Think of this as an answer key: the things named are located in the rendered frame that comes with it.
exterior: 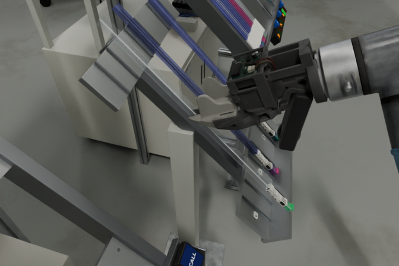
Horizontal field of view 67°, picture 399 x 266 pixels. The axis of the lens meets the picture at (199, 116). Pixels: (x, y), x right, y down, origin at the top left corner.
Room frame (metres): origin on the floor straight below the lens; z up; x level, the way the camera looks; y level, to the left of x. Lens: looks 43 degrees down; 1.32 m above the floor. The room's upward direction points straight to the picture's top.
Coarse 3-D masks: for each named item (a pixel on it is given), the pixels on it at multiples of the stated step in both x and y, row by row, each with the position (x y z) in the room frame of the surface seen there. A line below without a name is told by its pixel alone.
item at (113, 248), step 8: (112, 240) 0.21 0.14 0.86; (104, 248) 0.20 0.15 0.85; (112, 248) 0.20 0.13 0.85; (120, 248) 0.21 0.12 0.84; (128, 248) 0.21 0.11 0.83; (104, 256) 0.19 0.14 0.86; (112, 256) 0.19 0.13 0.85; (120, 256) 0.20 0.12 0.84; (128, 256) 0.20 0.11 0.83; (136, 256) 0.20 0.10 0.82; (96, 264) 0.18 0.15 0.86; (104, 264) 0.18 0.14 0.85; (112, 264) 0.18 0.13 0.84; (120, 264) 0.19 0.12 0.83; (128, 264) 0.19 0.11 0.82; (136, 264) 0.19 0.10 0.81; (144, 264) 0.20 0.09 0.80; (152, 264) 0.20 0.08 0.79
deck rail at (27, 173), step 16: (0, 144) 0.27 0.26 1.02; (16, 160) 0.26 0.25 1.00; (32, 160) 0.27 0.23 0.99; (16, 176) 0.26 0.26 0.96; (32, 176) 0.25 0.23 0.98; (48, 176) 0.26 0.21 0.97; (32, 192) 0.25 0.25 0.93; (48, 192) 0.24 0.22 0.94; (64, 192) 0.25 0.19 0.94; (64, 208) 0.24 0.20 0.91; (80, 208) 0.23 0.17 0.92; (96, 208) 0.24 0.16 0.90; (80, 224) 0.24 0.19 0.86; (96, 224) 0.23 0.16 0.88; (112, 224) 0.23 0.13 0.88; (128, 240) 0.22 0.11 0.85; (144, 240) 0.23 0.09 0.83; (144, 256) 0.21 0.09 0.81; (160, 256) 0.21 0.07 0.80
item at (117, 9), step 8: (112, 8) 0.51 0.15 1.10; (120, 8) 0.52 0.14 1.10; (120, 16) 0.51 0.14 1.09; (128, 16) 0.51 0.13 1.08; (128, 24) 0.51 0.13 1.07; (136, 24) 0.51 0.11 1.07; (136, 32) 0.51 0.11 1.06; (144, 32) 0.51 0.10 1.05; (144, 40) 0.50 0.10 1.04; (152, 40) 0.51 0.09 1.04; (152, 48) 0.50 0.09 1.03; (160, 48) 0.51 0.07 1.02; (160, 56) 0.50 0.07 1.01; (168, 56) 0.50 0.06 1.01; (168, 64) 0.49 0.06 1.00; (176, 64) 0.50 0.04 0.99; (176, 72) 0.49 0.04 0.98; (184, 72) 0.50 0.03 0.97; (184, 80) 0.49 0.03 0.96; (192, 88) 0.48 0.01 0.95; (200, 88) 0.49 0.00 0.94; (240, 136) 0.46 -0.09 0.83; (248, 144) 0.45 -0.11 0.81; (256, 152) 0.45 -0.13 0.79
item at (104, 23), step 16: (112, 32) 0.40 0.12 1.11; (128, 48) 0.39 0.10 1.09; (144, 64) 0.39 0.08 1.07; (160, 80) 0.38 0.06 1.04; (176, 96) 0.38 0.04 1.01; (192, 112) 0.37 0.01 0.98; (208, 128) 0.36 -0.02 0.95; (224, 144) 0.36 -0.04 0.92; (240, 160) 0.35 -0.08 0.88; (256, 176) 0.34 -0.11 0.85; (288, 208) 0.33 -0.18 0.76
